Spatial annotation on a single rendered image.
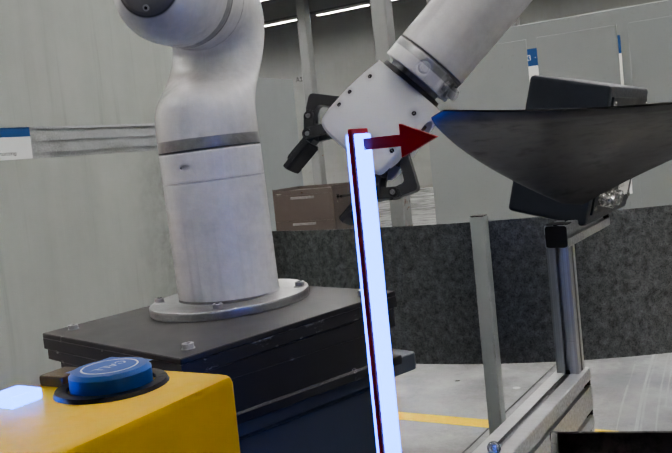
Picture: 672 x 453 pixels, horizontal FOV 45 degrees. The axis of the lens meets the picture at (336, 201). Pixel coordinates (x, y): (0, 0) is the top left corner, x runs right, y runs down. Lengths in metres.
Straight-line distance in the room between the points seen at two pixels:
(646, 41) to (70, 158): 5.02
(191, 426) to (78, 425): 0.05
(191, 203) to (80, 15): 1.53
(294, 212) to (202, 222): 6.48
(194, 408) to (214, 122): 0.57
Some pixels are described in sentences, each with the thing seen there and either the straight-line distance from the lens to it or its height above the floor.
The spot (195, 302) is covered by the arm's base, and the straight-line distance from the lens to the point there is 0.95.
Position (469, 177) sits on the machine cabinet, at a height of 0.86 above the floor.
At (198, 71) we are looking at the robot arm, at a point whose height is 1.29.
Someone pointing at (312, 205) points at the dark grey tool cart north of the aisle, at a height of 0.74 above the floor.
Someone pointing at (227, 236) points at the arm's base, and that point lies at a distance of 0.93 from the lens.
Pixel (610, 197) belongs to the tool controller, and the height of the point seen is 1.08.
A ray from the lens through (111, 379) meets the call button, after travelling 0.41.
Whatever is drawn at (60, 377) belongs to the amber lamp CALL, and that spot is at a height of 1.08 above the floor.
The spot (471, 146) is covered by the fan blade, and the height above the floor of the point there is 1.17.
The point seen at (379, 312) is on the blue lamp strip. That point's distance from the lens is 0.61.
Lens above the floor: 1.18
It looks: 3 degrees down
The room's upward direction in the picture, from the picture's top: 6 degrees counter-clockwise
